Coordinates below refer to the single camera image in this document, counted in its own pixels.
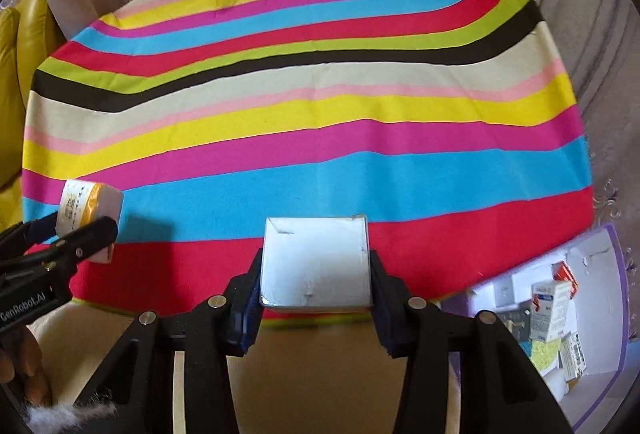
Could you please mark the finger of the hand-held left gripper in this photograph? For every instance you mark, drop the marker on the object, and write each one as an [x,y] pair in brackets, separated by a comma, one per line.
[30,231]
[85,239]

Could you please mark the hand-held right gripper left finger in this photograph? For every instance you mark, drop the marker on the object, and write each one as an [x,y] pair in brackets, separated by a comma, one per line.
[245,314]

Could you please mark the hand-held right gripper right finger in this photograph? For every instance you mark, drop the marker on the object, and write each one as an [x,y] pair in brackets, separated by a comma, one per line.
[385,314]

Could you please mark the white box with orange stripes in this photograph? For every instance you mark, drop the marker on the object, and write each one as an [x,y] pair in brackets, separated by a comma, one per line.
[85,204]

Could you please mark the white cube box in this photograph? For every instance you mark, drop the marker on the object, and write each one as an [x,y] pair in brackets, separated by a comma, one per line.
[315,264]

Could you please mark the green sponge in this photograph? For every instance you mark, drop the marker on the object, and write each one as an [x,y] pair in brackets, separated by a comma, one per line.
[542,351]

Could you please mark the purple cardboard box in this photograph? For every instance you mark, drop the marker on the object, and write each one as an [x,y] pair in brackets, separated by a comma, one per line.
[600,264]

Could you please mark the person's left hand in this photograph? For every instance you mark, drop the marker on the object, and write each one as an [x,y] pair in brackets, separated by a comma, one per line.
[27,359]

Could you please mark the beige seat cushion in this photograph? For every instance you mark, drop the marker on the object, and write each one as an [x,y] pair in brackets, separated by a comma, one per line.
[320,379]

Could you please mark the grey fuzzy sleeve cuff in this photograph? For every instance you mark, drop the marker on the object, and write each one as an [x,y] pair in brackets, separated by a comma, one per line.
[70,411]

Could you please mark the black box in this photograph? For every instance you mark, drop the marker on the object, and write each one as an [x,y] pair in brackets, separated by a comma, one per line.
[512,324]

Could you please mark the white blue box red dots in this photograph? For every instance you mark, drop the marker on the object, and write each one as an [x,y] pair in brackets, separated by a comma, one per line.
[550,309]

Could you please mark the yellow leather sofa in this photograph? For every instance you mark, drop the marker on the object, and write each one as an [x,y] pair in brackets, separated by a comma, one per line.
[20,63]

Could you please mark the red and white packet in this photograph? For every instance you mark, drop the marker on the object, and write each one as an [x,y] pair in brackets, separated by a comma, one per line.
[565,276]

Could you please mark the white blue box with picture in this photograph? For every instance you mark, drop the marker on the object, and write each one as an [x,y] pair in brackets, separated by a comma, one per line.
[572,356]

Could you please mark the striped colourful tablecloth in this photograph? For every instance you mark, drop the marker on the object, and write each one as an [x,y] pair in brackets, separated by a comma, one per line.
[300,113]

